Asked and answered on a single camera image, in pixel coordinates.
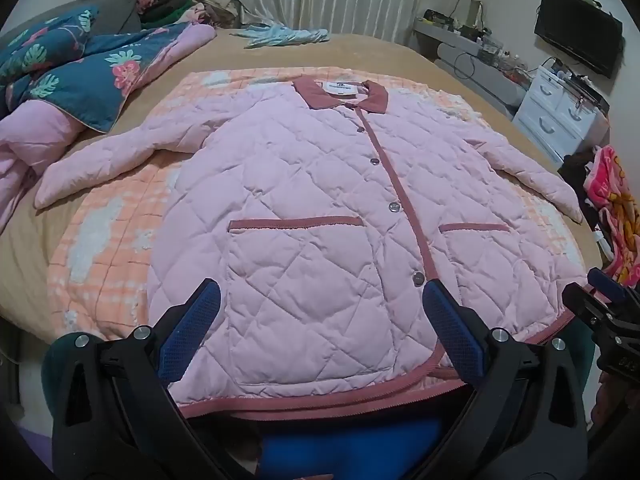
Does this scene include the grey pillow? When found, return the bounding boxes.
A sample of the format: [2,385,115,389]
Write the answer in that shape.
[92,0,151,36]

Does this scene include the desk clutter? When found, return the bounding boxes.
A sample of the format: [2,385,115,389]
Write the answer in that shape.
[422,0,531,76]

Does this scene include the pink quilted jacket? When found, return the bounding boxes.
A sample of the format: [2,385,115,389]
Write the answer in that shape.
[34,77,588,421]

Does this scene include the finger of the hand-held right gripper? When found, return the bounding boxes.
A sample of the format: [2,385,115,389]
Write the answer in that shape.
[587,267,627,303]
[561,282,621,332]

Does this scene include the light blue cloth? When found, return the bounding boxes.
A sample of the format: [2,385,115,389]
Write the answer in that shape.
[232,22,331,50]

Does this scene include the black set-top box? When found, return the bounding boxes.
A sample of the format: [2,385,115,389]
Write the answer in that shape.
[565,75,610,112]

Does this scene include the floral blue pink-lined quilt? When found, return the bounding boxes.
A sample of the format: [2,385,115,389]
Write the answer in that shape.
[0,7,218,236]

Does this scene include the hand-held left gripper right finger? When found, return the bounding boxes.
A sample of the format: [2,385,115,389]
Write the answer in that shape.
[421,279,588,480]

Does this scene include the tan bed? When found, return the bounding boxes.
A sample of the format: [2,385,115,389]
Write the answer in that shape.
[0,27,608,341]

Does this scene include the orange checked blanket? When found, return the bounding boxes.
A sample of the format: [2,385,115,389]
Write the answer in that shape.
[47,66,608,361]

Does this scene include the dark cloth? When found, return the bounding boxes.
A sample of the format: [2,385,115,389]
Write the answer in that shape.
[557,150,616,261]

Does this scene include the pink cartoon towel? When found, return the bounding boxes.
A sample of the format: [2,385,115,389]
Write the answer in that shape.
[582,145,640,286]

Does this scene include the pile of clothes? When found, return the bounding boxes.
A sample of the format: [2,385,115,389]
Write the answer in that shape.
[135,0,241,28]

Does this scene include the grey desk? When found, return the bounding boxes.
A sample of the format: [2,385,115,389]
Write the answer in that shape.
[412,17,531,108]

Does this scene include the white drawer cabinet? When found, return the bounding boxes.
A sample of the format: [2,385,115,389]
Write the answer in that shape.
[512,67,608,166]

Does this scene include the dark green trousers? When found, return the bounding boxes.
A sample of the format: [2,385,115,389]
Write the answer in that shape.
[40,325,598,461]

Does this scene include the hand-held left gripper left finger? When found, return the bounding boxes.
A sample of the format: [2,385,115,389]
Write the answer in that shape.
[50,277,256,480]

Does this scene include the black television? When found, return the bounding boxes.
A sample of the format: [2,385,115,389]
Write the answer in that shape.
[534,0,623,79]

